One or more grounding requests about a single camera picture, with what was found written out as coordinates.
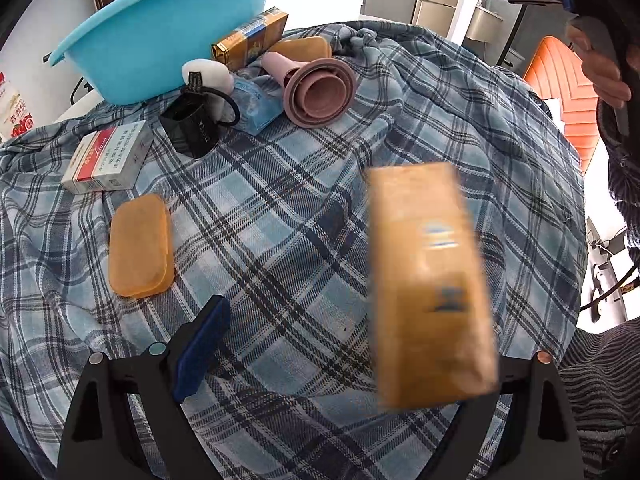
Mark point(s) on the red-capped yoghurt drink bottle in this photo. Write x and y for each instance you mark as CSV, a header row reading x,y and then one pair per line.
x,y
15,110

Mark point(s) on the blue plaid cloth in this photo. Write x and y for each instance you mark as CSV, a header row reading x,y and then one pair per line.
x,y
300,200

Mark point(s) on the gold blue cigarette box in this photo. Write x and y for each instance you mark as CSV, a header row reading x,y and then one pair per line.
x,y
430,285
250,37

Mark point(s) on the blue plastic basin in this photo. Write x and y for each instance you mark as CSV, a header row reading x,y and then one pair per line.
x,y
150,35

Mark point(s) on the orange chair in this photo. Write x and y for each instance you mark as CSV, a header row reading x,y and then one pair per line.
x,y
555,75

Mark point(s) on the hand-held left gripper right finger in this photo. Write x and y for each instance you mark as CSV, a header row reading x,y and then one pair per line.
x,y
510,410

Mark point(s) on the light blue tissue pack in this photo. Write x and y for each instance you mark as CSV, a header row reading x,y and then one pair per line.
x,y
257,107

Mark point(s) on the person's right hand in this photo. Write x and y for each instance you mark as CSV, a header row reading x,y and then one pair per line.
x,y
600,77

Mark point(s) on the red white cigarette box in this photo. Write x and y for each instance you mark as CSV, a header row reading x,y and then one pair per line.
x,y
107,157

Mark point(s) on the pink collapsible cup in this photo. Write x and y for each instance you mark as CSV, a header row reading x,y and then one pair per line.
x,y
320,92

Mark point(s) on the white washbasin cabinet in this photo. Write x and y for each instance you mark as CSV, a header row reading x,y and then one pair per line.
x,y
485,22

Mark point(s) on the person's dark striped clothing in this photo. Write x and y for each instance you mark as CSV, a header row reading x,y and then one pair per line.
x,y
600,400

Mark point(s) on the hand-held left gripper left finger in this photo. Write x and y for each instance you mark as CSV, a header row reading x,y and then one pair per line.
x,y
200,345

